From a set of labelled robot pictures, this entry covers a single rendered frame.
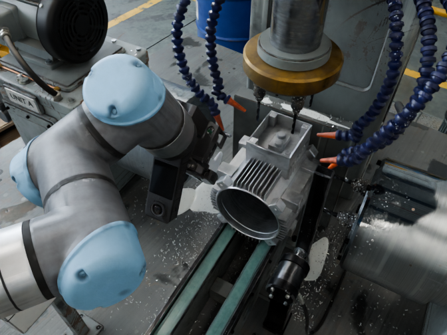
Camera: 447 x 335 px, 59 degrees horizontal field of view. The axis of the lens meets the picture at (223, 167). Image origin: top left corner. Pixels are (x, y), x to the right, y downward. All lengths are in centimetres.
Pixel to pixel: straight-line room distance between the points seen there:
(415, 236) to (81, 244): 58
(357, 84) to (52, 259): 77
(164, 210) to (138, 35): 309
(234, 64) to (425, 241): 115
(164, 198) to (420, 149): 103
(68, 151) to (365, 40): 67
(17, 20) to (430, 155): 123
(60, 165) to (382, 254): 57
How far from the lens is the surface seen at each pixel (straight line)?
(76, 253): 35
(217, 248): 93
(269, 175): 82
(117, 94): 41
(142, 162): 92
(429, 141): 150
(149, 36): 358
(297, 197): 83
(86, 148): 44
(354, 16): 90
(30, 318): 78
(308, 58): 69
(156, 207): 59
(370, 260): 79
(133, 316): 101
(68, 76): 102
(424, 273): 79
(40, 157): 46
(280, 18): 68
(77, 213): 38
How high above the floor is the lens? 171
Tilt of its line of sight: 47 degrees down
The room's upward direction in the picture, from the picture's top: straight up
